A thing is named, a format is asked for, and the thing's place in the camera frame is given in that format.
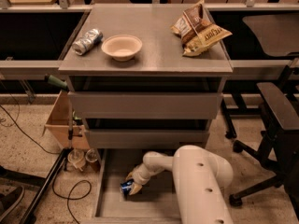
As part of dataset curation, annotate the grey middle drawer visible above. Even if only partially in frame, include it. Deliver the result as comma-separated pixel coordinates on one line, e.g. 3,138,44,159
85,130,209,149

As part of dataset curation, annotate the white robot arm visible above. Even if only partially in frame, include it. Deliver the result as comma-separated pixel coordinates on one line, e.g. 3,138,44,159
121,145,234,224

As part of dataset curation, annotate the black floor cable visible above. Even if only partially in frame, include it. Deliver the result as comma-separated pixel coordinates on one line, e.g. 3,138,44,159
51,171,93,224

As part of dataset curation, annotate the brown chip bag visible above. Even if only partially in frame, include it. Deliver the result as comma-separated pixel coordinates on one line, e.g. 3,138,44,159
171,0,232,57

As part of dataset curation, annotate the silver crushed can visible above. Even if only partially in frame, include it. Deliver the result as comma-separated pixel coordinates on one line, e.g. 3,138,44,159
72,29,103,55

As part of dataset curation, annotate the grey drawer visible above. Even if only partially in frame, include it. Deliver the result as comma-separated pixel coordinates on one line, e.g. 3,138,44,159
85,130,209,149
68,91,222,119
81,149,181,224

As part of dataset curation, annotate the green handled tool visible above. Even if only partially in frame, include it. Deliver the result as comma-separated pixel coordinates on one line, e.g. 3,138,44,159
45,75,67,91

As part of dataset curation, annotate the dark shoe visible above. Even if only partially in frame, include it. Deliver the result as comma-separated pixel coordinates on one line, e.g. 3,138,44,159
0,187,24,222

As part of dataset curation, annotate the beige paper bowl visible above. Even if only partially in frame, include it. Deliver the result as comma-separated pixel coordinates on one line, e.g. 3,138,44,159
101,35,142,62

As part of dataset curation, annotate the grey top drawer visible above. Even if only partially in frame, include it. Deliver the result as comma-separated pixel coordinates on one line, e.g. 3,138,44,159
68,91,222,119

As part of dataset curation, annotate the cardboard box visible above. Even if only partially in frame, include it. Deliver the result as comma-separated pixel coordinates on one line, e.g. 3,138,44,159
45,91,90,150

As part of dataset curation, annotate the grey drawer cabinet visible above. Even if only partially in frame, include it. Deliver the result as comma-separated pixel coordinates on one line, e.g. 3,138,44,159
58,3,234,154

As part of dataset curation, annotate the black office chair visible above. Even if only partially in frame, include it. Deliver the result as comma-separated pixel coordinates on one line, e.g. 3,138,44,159
229,12,299,209

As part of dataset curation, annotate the clear plastic cup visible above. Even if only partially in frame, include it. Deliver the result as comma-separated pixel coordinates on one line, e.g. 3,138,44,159
85,148,100,172
67,148,86,171

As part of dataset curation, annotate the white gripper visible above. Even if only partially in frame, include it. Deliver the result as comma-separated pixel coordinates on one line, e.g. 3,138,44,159
125,163,153,195

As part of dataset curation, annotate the grey bottom drawer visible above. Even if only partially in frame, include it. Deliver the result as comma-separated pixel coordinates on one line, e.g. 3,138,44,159
81,149,181,224

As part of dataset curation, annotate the black tripod leg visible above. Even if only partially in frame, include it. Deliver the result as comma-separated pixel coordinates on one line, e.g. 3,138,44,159
20,148,70,224

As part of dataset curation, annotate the blue pepsi can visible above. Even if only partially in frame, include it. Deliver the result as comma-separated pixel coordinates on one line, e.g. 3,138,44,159
120,179,134,195

